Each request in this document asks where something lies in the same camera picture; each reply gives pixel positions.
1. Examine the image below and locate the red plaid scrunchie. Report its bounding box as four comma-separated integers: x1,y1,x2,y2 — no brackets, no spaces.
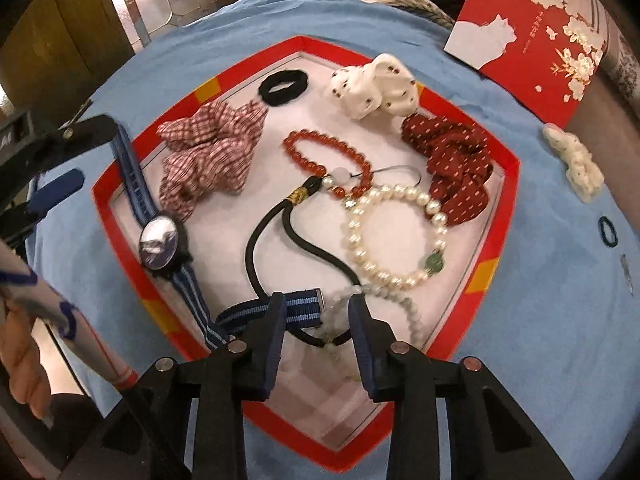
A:
157,100,268,221

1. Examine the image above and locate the white pearl bracelet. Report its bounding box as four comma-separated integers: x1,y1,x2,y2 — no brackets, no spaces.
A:
344,183,450,291

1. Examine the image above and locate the red bead bracelet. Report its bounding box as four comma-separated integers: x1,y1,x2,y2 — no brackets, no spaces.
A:
282,129,374,201

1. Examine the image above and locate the black elastic with gold clasp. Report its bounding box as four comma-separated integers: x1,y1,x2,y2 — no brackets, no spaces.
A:
244,176,361,348

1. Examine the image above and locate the black braided hair tie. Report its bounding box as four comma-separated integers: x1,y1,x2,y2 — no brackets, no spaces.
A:
257,68,310,108

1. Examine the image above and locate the red white-dotted scrunchie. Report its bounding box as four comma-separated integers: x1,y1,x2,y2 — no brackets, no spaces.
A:
401,114,494,226

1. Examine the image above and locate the white black-dotted scrunchie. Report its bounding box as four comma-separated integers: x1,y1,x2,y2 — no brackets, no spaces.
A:
326,53,419,120

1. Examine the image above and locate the left hand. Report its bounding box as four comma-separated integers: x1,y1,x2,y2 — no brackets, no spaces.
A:
1,301,52,420

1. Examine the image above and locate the blue table cloth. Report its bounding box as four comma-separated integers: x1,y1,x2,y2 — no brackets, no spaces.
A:
27,0,639,479

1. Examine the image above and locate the silver hair clip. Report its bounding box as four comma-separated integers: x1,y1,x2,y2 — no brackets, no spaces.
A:
620,254,634,297

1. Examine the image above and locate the red tray box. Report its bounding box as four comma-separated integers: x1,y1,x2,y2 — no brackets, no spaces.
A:
91,34,522,475

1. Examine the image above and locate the cream dotted scrunchie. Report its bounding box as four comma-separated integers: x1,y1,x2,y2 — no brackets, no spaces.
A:
542,124,604,204

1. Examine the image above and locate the striped cushion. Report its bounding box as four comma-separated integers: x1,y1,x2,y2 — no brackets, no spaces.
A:
564,0,639,115

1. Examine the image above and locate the red box lid with cat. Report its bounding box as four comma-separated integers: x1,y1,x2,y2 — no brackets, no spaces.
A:
445,0,606,128

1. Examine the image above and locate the small black hair tie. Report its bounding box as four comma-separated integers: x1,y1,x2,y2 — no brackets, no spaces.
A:
598,214,620,250

